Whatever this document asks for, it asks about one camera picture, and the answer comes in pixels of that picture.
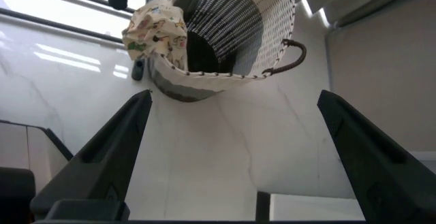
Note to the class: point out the cream printed garment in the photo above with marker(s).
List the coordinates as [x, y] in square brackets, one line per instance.
[153, 30]

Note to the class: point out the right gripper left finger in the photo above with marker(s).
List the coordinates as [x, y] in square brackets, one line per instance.
[95, 176]

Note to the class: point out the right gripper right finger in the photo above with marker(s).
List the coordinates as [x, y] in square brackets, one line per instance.
[391, 183]

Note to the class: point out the white laundry basket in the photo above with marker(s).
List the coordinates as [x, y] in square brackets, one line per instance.
[272, 13]

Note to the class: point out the black clothes rack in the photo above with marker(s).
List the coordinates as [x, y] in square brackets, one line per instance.
[68, 27]

